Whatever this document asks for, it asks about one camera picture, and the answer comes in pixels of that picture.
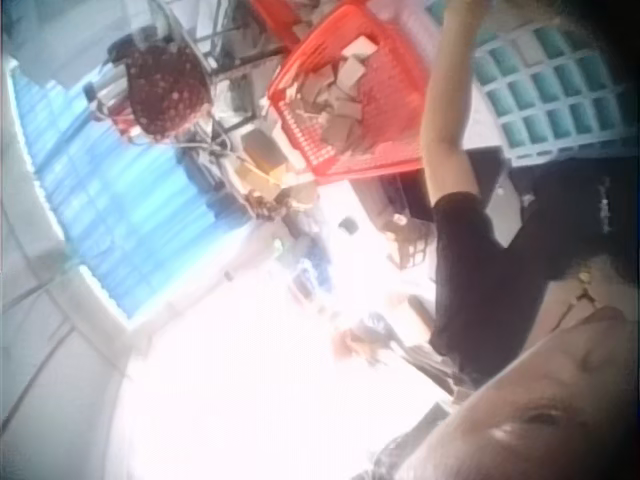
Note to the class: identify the small black object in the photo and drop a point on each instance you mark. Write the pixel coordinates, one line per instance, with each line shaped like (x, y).
(348, 226)

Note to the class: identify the heap of cardboard pieces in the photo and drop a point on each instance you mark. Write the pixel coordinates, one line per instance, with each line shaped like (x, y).
(345, 95)

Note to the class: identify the red plastic basket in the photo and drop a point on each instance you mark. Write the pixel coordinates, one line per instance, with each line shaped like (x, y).
(395, 75)

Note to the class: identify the dark red dotted bag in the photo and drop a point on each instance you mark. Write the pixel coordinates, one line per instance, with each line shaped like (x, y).
(167, 90)

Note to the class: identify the blue corrugated sheet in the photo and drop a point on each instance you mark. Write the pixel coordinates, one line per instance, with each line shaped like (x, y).
(100, 200)

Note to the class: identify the white tray of teal boxes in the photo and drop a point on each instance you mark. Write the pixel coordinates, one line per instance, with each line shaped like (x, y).
(545, 95)

